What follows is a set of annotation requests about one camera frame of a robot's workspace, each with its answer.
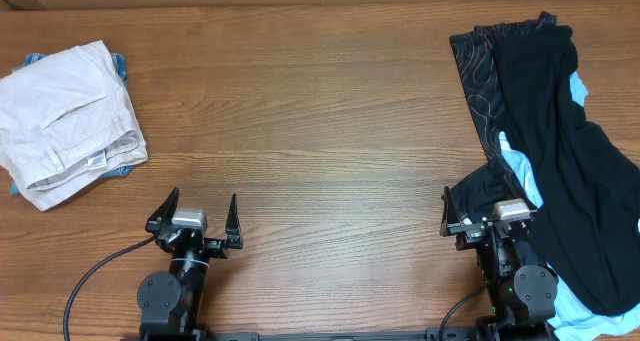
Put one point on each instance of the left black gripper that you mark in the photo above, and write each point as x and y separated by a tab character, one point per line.
219	249

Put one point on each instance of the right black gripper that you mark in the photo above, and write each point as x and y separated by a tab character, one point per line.
472	232

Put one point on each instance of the black orange patterned jersey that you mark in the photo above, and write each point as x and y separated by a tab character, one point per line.
507	172

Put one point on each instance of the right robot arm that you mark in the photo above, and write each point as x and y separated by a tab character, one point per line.
522	295

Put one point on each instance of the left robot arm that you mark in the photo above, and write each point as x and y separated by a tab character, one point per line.
170	300

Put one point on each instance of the plain black garment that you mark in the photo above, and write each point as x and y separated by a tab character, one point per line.
587	227

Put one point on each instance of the light blue t-shirt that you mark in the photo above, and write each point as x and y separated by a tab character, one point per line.
575	321

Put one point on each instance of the white folded shorts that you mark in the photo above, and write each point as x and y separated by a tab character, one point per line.
67	119

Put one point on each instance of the blue denim garment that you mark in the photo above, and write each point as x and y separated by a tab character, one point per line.
120	66

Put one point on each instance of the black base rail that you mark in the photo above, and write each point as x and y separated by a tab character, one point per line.
340	336

